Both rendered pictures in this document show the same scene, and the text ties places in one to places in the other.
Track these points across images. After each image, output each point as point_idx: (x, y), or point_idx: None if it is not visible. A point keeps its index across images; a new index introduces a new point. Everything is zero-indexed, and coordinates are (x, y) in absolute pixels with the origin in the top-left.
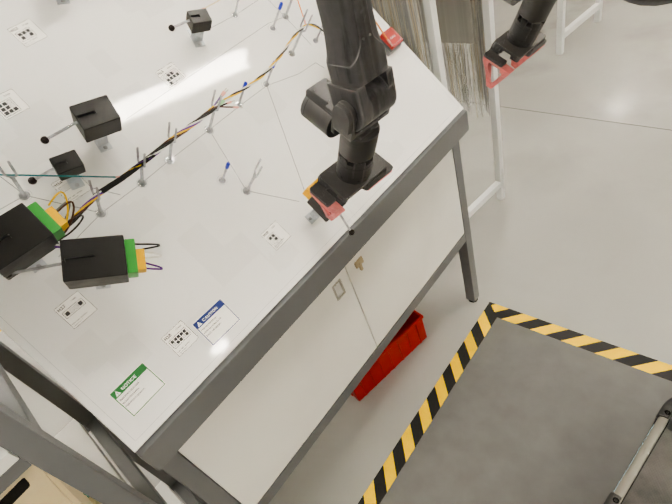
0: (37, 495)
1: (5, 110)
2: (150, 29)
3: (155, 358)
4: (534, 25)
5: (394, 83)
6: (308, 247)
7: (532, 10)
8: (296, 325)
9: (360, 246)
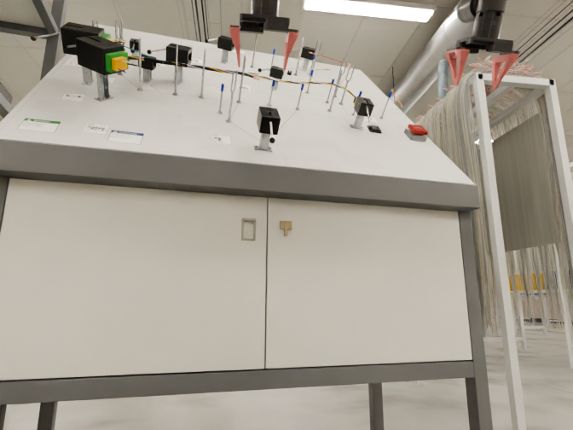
0: None
1: None
2: (252, 78)
3: (70, 124)
4: (486, 13)
5: None
6: (237, 153)
7: (482, 0)
8: (183, 213)
9: (286, 188)
